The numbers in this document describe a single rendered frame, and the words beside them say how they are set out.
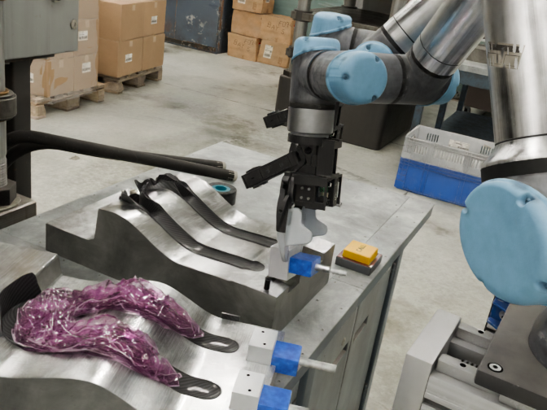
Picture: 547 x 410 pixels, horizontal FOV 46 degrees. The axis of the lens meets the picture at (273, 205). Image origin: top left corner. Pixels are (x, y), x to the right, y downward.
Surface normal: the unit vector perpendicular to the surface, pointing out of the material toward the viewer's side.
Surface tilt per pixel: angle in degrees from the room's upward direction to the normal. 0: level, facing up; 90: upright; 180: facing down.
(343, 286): 0
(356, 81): 79
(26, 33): 90
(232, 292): 90
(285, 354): 0
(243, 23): 87
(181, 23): 90
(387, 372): 0
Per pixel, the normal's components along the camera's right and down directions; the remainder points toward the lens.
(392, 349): 0.14, -0.91
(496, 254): -0.90, 0.17
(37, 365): -0.13, -0.93
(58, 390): -0.17, 0.36
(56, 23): 0.88, 0.29
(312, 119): 0.05, 0.21
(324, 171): -0.43, 0.15
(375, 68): 0.40, 0.22
